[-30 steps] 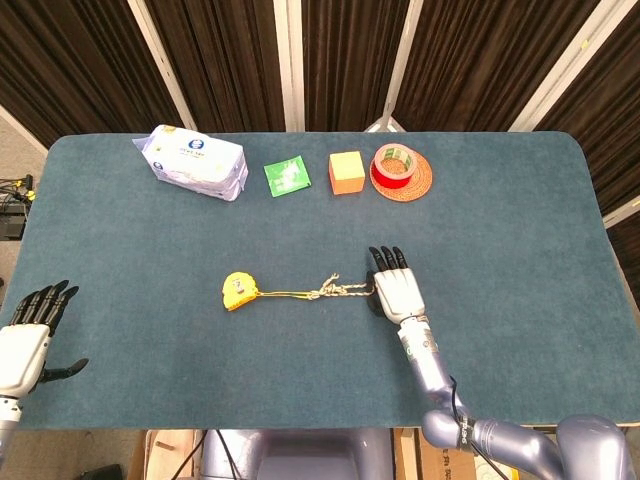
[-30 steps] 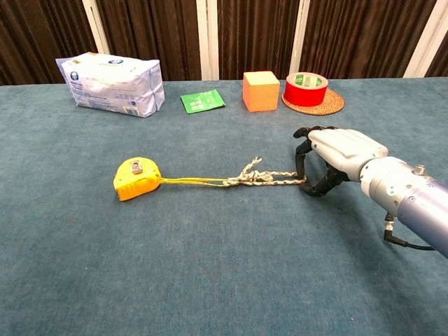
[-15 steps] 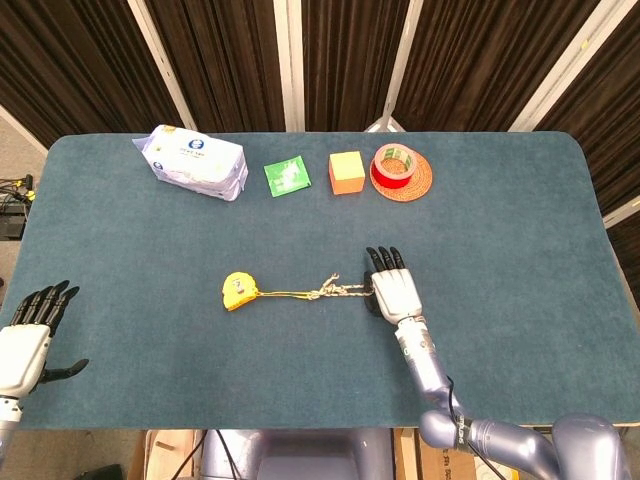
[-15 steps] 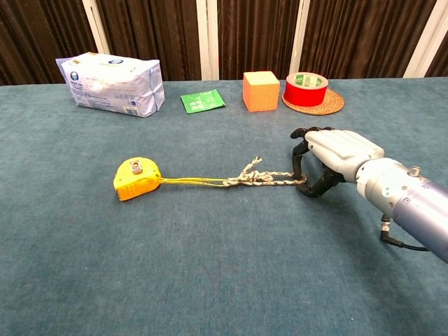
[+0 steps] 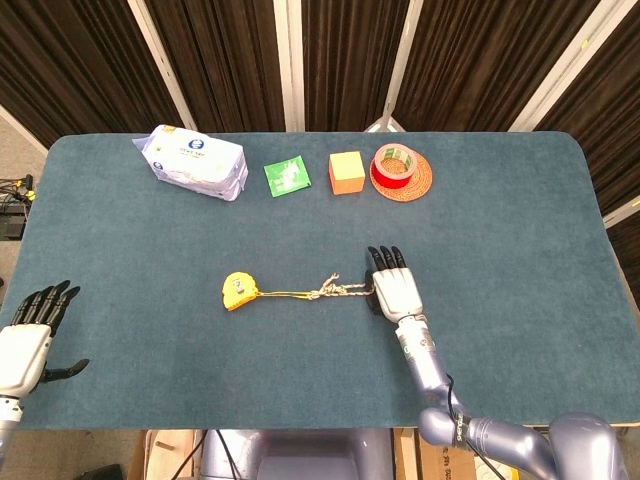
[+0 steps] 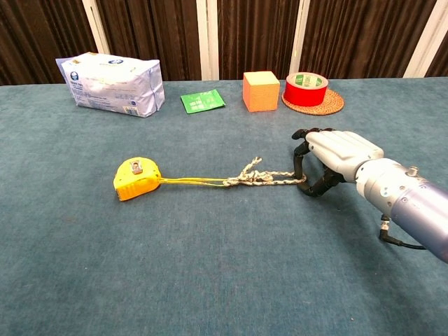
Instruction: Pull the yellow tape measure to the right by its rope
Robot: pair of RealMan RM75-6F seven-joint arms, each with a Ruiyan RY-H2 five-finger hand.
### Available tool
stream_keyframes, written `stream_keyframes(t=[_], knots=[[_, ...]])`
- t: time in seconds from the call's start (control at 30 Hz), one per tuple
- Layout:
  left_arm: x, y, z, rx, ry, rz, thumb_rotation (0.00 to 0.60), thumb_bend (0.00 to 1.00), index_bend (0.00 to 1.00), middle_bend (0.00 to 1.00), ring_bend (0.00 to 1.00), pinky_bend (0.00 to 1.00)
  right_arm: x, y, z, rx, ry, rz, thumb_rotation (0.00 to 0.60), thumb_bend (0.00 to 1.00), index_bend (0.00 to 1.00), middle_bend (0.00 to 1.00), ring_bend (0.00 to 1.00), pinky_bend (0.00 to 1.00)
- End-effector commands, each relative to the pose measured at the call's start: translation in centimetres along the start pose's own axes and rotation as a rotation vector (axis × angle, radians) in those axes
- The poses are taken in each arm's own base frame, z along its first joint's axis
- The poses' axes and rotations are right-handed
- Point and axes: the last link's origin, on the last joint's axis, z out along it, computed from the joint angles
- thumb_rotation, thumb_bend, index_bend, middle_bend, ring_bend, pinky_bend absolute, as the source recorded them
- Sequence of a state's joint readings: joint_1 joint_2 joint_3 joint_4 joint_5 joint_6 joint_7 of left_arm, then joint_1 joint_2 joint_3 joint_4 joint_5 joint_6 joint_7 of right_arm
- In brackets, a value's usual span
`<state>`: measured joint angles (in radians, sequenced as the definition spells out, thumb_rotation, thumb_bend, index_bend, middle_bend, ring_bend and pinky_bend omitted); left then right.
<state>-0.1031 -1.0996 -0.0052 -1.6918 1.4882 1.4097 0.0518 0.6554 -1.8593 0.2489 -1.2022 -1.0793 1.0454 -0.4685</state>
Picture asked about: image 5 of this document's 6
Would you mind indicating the grey-purple robot torso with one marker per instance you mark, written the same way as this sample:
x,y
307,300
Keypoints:
x,y
310,457

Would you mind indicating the cardboard box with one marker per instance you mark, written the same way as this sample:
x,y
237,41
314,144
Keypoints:
x,y
442,465

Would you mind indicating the blue felt table mat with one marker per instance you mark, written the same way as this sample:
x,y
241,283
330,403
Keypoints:
x,y
200,360

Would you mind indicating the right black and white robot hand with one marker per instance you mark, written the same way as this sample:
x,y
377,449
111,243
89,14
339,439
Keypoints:
x,y
397,292

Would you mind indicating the white tissue pack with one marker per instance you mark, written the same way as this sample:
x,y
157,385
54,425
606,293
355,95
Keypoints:
x,y
195,162

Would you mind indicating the green sachet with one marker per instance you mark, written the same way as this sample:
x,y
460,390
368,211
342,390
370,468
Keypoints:
x,y
287,176

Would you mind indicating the woven straw coaster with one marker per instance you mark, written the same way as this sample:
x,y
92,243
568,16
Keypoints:
x,y
417,185

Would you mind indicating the white stand base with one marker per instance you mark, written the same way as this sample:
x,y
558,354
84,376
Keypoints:
x,y
385,125

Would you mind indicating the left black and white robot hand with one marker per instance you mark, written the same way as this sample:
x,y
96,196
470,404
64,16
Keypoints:
x,y
20,350

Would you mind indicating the dark brown curtain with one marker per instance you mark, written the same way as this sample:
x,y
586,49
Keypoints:
x,y
350,60

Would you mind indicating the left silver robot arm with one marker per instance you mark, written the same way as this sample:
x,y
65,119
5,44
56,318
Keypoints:
x,y
7,425

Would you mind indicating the white frame post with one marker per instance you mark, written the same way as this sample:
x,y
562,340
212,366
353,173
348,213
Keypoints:
x,y
290,65
160,60
402,55
565,70

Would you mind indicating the orange and yellow cube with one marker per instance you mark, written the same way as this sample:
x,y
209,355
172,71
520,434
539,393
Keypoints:
x,y
346,175

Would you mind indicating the wooden plank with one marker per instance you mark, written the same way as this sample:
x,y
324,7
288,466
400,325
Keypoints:
x,y
406,455

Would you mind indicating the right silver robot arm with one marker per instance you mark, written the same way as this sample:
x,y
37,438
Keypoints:
x,y
430,370

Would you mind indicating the light wooden board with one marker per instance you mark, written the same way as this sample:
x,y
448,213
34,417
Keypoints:
x,y
165,452

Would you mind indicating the red tape roll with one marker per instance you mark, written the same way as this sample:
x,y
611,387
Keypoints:
x,y
392,176

